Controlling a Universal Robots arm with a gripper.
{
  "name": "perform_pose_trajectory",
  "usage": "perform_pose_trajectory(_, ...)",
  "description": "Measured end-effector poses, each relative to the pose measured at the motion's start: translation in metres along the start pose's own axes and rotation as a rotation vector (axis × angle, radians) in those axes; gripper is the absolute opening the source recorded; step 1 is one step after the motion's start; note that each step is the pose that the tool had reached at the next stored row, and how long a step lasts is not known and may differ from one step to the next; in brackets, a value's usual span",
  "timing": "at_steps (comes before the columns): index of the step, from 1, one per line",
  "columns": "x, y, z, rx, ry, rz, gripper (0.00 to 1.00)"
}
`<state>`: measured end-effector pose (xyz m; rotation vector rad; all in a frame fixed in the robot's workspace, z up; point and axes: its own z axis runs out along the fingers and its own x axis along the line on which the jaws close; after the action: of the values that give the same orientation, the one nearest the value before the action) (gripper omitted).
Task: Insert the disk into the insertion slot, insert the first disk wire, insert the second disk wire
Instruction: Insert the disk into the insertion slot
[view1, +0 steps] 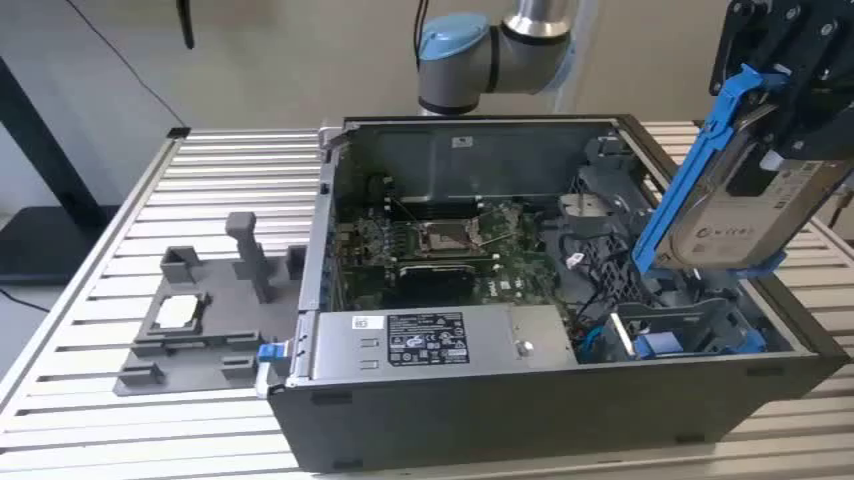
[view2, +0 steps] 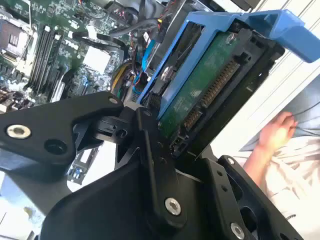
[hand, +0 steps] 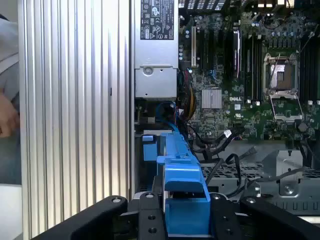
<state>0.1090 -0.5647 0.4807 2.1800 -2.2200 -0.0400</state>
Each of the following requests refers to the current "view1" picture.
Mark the blue disk wire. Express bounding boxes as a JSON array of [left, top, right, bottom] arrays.
[[585, 322, 613, 355]]

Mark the black RAM slot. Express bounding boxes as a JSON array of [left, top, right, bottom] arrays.
[[398, 252, 504, 261], [398, 258, 504, 268]]

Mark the grey parts rack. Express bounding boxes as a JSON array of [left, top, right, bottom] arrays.
[[114, 212, 310, 399]]

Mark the blue case latch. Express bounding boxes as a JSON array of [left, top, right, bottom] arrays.
[[255, 340, 287, 367]]

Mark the black monitor stand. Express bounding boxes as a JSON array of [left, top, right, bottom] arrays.
[[0, 54, 123, 287]]

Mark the CPU socket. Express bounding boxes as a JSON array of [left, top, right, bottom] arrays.
[[417, 218, 484, 254]]

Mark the black wire with white tag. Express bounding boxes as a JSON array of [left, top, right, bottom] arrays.
[[558, 233, 606, 281]]

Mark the grey metal disk bay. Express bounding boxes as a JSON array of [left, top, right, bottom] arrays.
[[604, 295, 769, 362]]

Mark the black PC case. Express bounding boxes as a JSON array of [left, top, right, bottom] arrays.
[[257, 113, 853, 474]]

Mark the silver CPU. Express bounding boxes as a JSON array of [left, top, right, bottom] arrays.
[[154, 294, 207, 330]]

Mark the dark rectangular board component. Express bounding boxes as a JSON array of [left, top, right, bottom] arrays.
[[397, 263, 480, 307]]

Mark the blue disk bay clip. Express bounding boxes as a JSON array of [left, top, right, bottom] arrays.
[[736, 325, 768, 352], [632, 332, 684, 361]]

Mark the hard disk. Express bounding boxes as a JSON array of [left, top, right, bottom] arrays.
[[632, 63, 854, 280]]

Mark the black hanging strap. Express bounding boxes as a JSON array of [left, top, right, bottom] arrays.
[[174, 0, 198, 50]]

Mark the green motherboard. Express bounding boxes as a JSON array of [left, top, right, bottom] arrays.
[[333, 197, 576, 314]]

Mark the metal drive cage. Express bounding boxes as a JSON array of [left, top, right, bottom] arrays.
[[541, 137, 673, 301]]

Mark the grey metal inner panel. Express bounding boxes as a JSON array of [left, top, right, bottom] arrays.
[[350, 124, 616, 201]]

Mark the silver power supply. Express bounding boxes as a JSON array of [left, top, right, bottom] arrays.
[[311, 305, 580, 382]]

